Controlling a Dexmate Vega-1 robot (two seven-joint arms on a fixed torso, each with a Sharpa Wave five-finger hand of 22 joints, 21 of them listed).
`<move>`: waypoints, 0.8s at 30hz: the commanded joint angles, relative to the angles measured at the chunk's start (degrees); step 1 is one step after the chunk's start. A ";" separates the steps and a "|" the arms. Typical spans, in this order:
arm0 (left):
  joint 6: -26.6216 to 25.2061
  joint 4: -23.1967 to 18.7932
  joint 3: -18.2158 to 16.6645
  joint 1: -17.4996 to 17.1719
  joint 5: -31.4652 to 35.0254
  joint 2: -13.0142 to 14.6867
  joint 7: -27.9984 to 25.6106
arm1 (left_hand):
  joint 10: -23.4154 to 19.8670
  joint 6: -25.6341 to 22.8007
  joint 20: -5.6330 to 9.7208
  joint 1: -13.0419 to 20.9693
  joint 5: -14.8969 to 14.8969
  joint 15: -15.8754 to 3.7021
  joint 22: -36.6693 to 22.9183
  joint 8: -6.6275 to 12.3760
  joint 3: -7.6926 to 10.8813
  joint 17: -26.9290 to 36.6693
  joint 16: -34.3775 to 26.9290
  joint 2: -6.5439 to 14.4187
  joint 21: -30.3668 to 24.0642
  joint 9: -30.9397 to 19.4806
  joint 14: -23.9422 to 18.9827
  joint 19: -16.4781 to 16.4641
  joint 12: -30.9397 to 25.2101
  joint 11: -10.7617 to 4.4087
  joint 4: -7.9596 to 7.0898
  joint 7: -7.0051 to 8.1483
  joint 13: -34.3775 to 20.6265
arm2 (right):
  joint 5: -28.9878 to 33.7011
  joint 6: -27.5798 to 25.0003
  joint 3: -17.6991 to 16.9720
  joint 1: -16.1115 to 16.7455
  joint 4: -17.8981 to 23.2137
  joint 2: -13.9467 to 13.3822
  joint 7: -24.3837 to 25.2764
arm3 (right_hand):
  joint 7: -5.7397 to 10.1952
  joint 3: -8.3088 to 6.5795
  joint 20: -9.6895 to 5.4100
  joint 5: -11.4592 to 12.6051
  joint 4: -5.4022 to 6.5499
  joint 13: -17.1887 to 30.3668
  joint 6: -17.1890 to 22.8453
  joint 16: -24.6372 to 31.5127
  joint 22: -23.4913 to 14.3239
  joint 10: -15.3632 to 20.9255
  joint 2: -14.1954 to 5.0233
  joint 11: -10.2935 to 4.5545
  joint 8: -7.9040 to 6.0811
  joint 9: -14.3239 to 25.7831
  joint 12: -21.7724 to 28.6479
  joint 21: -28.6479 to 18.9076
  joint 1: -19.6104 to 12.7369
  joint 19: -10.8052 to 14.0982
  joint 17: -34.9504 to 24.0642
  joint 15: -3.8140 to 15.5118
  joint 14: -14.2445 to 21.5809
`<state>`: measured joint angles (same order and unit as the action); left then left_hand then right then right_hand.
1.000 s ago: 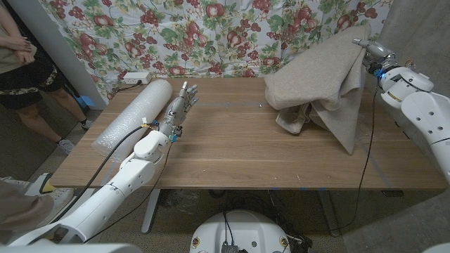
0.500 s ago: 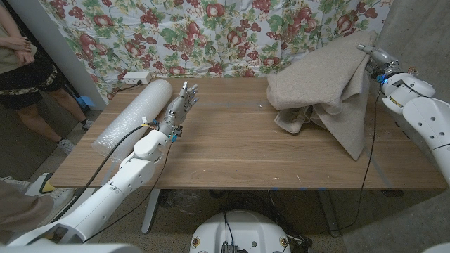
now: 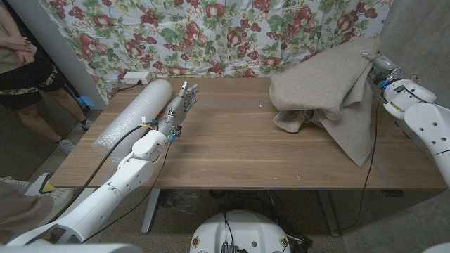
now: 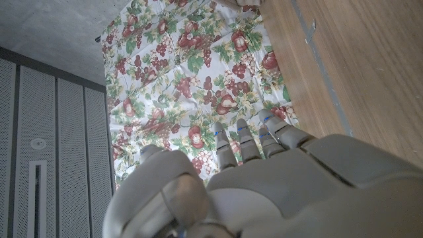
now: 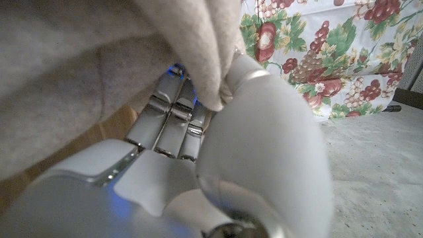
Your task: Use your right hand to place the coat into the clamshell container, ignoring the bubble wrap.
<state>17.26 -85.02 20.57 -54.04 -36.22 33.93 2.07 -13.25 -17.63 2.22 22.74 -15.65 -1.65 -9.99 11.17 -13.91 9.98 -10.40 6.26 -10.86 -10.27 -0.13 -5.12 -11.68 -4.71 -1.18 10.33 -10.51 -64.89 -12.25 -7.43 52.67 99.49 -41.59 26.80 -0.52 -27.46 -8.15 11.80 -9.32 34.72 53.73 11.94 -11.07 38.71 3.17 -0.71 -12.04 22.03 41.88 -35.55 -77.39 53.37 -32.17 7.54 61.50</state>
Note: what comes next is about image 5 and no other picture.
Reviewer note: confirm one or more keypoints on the black backdrop pole end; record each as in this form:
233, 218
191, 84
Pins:
392, 108

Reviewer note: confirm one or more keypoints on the floral fruit print backdrop cloth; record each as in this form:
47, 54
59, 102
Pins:
330, 49

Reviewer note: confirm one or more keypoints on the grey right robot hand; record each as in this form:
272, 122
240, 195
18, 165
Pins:
264, 148

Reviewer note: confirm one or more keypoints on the beige wool coat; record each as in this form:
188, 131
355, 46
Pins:
66, 72

